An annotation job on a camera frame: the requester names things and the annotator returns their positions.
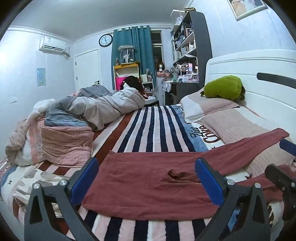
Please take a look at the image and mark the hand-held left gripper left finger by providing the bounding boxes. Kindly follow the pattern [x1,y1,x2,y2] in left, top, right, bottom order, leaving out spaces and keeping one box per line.
[24,157,100,241]

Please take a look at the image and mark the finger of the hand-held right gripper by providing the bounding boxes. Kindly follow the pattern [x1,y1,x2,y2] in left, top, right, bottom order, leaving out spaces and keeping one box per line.
[264,163,296,193]
[279,138,296,160]

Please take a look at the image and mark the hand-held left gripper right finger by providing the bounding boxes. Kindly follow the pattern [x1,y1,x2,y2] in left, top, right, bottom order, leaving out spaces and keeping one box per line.
[195,158,271,241]

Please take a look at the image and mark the red pants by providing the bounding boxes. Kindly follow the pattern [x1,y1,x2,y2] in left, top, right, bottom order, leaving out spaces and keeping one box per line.
[82,128,290,221]

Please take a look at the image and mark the white cloth with red stitching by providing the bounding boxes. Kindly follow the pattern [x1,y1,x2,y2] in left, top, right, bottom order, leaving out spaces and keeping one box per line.
[238,102,290,136]

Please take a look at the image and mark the pink quilt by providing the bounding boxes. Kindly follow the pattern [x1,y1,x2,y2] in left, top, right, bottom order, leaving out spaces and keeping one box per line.
[5,116,94,166]

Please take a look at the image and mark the blue grey blanket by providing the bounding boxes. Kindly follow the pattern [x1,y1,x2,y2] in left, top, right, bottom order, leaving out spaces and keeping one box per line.
[44,109,90,127]

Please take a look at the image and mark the pink and white pillow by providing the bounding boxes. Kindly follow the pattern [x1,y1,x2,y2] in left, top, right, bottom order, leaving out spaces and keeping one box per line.
[180,94,241,124]

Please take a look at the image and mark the striped printed blanket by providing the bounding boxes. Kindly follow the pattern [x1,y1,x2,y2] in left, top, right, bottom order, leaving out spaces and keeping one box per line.
[0,104,296,241]

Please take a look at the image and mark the grey quilt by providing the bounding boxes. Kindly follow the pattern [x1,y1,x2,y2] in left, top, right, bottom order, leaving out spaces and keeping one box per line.
[57,85,146,131]

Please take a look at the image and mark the white headboard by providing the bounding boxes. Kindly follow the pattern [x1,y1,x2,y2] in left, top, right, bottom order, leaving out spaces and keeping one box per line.
[205,49,296,145]

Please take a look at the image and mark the green plush toy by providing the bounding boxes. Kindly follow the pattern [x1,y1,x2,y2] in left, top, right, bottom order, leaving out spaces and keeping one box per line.
[200,75,245,101]

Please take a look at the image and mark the white plush toy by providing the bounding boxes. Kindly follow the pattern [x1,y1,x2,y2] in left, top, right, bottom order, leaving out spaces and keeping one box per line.
[26,98,56,121]

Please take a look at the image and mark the black chair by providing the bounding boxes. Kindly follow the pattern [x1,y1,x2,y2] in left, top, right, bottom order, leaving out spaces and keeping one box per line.
[144,97,160,107]

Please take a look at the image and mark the pink bag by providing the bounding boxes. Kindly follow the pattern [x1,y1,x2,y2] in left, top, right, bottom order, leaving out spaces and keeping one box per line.
[116,76,127,91]

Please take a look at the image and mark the cluttered dressing desk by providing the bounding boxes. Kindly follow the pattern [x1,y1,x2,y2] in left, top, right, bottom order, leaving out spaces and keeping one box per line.
[156,62,200,106]

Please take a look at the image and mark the white door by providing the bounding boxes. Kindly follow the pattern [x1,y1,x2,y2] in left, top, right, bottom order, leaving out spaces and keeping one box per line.
[74,49,102,93]

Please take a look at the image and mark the yellow shelf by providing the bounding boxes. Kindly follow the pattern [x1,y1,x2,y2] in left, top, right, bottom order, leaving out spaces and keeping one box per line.
[113,62,140,91]

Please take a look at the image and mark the dark bookshelf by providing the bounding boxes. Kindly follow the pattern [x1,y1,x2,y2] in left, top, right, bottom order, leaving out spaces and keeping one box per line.
[171,10,213,105]

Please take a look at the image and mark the glass display case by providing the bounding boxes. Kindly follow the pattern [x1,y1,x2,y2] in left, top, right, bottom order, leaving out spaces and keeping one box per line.
[117,45,135,65]

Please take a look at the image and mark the white air conditioner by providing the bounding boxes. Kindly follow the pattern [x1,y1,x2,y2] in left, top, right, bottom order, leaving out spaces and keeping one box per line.
[39,37,70,57]

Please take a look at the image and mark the window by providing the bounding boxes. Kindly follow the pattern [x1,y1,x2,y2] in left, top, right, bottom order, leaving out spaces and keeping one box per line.
[150,30,164,77]

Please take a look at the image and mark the teal curtain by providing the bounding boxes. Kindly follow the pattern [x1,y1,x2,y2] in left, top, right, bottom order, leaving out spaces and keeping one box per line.
[112,26,155,91]

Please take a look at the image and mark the small wall poster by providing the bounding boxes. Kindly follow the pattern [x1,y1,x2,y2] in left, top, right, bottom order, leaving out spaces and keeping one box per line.
[37,68,46,87]

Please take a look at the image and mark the framed wall picture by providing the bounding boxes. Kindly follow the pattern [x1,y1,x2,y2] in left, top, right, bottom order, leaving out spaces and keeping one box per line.
[227,0,269,21]

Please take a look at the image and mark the wall clock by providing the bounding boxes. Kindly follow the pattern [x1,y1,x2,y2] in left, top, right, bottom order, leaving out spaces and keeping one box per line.
[99,34,113,47]

